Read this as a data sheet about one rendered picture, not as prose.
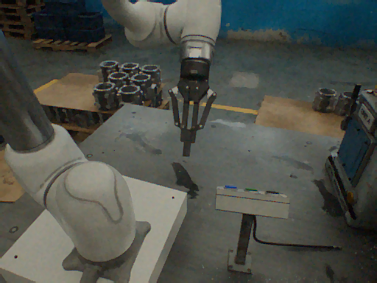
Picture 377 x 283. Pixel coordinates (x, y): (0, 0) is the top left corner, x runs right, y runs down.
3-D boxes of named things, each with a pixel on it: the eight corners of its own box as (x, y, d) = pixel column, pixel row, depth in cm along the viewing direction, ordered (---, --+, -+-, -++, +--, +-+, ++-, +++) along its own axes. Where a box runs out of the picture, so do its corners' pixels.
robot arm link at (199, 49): (214, 36, 67) (212, 60, 67) (216, 50, 76) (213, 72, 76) (177, 35, 68) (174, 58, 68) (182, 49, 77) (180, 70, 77)
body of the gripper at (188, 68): (177, 58, 69) (173, 96, 69) (210, 60, 68) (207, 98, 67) (181, 68, 76) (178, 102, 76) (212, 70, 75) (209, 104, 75)
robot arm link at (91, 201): (99, 277, 65) (77, 220, 51) (56, 233, 74) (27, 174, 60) (149, 230, 75) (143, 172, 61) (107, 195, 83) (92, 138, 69)
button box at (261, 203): (282, 214, 71) (284, 192, 71) (289, 219, 64) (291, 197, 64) (214, 204, 73) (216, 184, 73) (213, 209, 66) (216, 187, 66)
